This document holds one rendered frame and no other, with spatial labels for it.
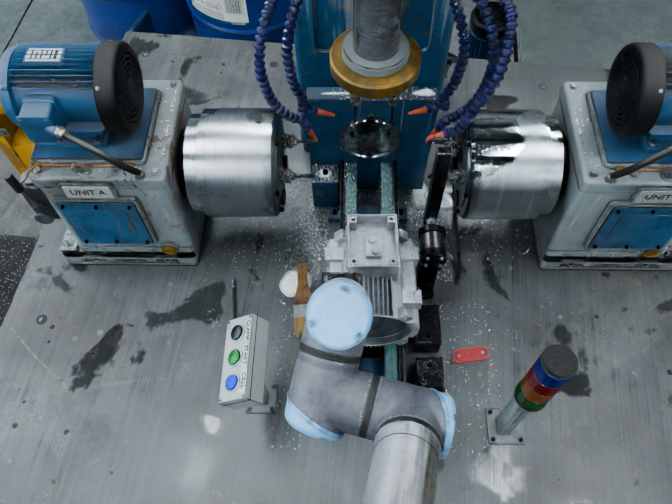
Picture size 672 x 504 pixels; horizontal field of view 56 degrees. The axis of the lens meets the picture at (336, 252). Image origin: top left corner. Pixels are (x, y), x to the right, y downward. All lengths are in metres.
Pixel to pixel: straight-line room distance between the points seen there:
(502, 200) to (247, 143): 0.56
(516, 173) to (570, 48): 2.11
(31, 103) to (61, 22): 2.39
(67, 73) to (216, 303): 0.62
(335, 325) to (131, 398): 0.78
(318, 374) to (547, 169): 0.74
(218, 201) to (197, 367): 0.40
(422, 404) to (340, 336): 0.14
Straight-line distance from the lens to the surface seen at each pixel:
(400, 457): 0.80
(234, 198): 1.40
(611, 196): 1.45
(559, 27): 3.56
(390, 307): 1.23
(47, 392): 1.62
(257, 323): 1.24
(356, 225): 1.27
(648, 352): 1.66
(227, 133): 1.39
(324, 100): 1.46
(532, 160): 1.40
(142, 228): 1.51
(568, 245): 1.60
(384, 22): 1.18
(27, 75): 1.36
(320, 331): 0.86
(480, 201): 1.41
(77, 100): 1.34
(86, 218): 1.52
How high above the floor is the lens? 2.20
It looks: 60 degrees down
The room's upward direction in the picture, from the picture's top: 2 degrees counter-clockwise
